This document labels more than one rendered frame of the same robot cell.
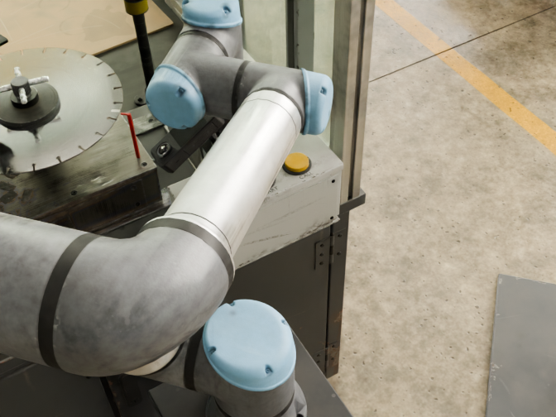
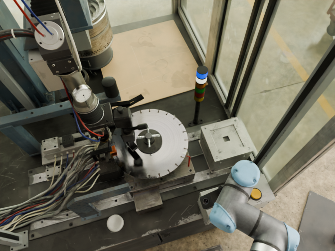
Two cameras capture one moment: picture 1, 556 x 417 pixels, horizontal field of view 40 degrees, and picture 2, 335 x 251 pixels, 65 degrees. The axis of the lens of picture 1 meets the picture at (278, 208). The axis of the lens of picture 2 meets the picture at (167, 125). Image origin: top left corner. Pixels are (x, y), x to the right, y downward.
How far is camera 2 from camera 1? 0.62 m
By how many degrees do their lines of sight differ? 15
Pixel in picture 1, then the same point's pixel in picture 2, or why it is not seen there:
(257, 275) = not seen: hidden behind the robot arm
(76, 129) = (167, 160)
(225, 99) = (247, 231)
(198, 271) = not seen: outside the picture
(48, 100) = (158, 142)
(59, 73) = (163, 126)
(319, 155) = (265, 191)
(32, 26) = (151, 74)
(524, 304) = (318, 206)
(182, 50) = (230, 200)
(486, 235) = (308, 171)
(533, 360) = (316, 232)
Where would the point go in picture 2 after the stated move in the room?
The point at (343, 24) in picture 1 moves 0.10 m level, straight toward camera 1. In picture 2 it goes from (298, 163) to (295, 191)
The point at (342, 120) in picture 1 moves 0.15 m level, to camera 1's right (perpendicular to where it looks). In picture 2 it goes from (280, 183) to (321, 190)
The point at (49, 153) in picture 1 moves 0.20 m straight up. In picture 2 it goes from (155, 171) to (151, 150)
